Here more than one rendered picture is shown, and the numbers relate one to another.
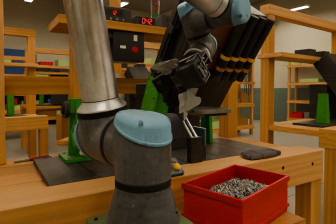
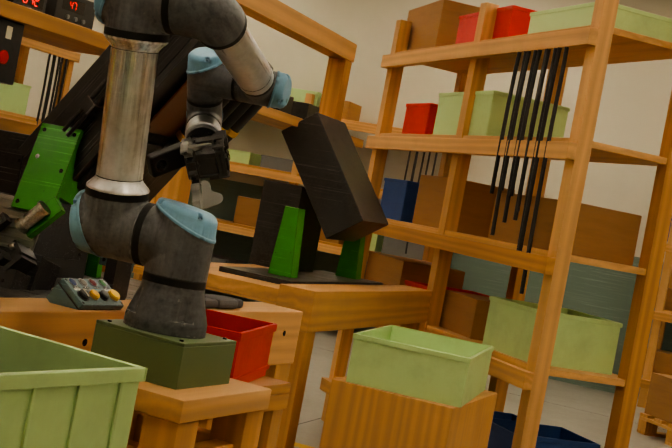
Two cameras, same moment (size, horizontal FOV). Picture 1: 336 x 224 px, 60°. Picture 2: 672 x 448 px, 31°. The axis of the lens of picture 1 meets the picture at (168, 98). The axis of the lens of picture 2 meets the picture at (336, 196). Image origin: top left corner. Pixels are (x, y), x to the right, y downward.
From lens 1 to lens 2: 175 cm
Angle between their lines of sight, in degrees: 33
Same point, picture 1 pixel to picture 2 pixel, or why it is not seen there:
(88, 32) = (142, 100)
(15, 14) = not seen: outside the picture
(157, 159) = (207, 256)
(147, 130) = (206, 224)
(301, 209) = not seen: hidden behind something
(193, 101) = (211, 197)
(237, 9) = (280, 93)
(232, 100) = not seen: hidden behind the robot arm
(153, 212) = (196, 309)
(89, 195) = (19, 313)
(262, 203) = (251, 348)
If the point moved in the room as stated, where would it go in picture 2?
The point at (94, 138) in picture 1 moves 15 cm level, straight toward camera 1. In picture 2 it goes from (121, 225) to (174, 238)
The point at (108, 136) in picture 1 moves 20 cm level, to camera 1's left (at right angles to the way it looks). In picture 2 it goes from (150, 225) to (43, 208)
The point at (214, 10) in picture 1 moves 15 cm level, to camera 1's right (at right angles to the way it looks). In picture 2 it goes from (257, 90) to (320, 105)
